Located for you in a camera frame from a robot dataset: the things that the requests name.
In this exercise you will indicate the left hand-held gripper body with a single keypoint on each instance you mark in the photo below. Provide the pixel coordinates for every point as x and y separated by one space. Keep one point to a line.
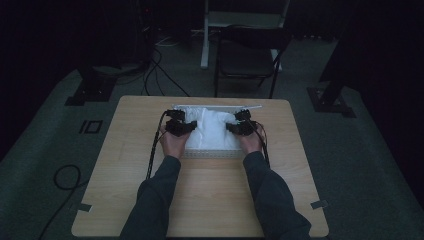
176 126

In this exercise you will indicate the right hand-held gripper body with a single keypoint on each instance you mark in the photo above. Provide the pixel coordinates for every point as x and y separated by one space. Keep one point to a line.
245 126

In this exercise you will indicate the white towel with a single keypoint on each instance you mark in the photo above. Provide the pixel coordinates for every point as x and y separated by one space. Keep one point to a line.
211 130

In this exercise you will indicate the white plastic basket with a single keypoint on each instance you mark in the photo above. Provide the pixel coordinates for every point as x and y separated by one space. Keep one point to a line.
213 154

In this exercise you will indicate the person's right hand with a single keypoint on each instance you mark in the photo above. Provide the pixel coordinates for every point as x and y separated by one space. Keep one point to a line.
251 143

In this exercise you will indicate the person's left hand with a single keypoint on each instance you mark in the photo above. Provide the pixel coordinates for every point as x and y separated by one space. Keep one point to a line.
173 146

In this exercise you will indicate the black folding chair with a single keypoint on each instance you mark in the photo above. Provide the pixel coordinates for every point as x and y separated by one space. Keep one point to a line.
246 60

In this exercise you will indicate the black stand base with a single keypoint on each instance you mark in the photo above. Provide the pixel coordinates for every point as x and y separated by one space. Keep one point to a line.
330 103
91 91

